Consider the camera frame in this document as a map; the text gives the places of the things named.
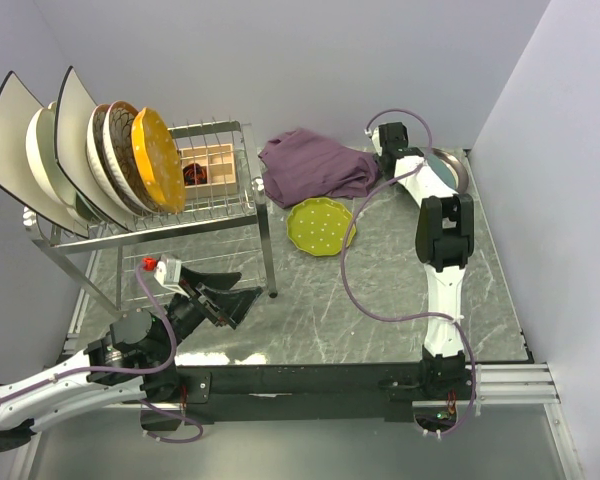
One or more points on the steel dish rack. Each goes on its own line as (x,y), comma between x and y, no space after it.
(248,207)

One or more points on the black base beam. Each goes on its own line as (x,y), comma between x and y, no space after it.
(388,391)

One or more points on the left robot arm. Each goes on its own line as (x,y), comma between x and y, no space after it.
(135,360)

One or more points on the lime green dotted plate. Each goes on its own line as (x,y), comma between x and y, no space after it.
(317,226)

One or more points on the orange dotted plate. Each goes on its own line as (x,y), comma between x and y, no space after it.
(157,161)

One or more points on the purple cloth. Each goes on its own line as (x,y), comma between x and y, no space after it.
(302,164)

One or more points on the aluminium rail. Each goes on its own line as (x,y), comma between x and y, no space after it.
(515,384)

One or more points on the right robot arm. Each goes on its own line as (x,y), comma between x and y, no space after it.
(444,243)

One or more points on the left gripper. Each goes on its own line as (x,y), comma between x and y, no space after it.
(231,305)

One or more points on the large square plate, far left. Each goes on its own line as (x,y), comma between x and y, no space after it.
(18,106)

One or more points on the wooden cutlery box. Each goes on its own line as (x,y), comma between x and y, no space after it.
(209,171)

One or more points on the brown scale-pattern plate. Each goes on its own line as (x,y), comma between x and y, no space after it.
(120,156)

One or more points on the white round plate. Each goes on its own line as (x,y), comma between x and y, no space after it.
(40,151)

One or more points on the dark green round plate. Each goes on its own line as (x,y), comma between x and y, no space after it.
(444,170)

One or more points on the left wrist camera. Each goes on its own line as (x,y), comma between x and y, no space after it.
(168,273)

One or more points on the white ribbed brown bowl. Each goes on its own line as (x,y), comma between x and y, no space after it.
(98,164)

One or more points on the purple-rimmed beige plate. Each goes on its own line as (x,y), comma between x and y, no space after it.
(457,169)

